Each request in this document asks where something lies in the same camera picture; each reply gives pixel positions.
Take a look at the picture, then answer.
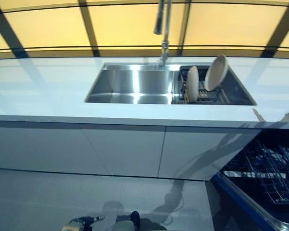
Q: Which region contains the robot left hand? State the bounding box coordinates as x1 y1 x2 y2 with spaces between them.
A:
71 215 106 227

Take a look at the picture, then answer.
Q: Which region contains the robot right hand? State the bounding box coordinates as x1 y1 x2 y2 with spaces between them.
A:
251 108 289 123

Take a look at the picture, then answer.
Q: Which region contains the cream plate with grey rim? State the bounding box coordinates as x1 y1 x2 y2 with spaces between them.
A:
204 54 229 92

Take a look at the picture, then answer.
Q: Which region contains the cream ceramic plate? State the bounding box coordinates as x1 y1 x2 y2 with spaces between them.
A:
187 65 199 102

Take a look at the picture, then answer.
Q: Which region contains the robot left leg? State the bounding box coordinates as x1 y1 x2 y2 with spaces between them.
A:
114 211 141 231

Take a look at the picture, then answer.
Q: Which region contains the white cabinet door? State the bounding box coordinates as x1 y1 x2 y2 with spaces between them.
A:
0 120 111 178
80 124 167 180
160 125 262 181

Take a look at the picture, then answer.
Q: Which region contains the black dish drying rack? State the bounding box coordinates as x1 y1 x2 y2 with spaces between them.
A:
172 65 231 105

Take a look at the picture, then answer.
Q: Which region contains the chrome kitchen faucet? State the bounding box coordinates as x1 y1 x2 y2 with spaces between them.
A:
153 0 173 67

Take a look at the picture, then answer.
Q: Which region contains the stainless steel sink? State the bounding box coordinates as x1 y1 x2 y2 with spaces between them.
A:
84 62 257 106

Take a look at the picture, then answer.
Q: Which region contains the yellow window with dark frame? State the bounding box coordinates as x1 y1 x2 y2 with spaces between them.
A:
0 0 289 60

